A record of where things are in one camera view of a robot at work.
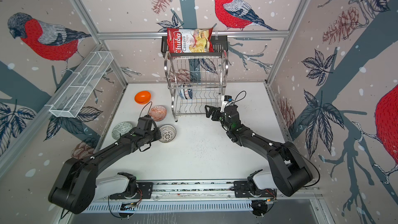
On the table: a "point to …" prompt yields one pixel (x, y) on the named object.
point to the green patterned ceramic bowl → (121, 128)
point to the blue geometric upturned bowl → (190, 92)
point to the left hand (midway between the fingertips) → (160, 132)
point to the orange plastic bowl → (142, 97)
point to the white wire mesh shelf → (73, 95)
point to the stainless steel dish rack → (196, 83)
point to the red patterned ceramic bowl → (158, 113)
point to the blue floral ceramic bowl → (181, 95)
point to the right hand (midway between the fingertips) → (209, 109)
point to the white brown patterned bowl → (168, 133)
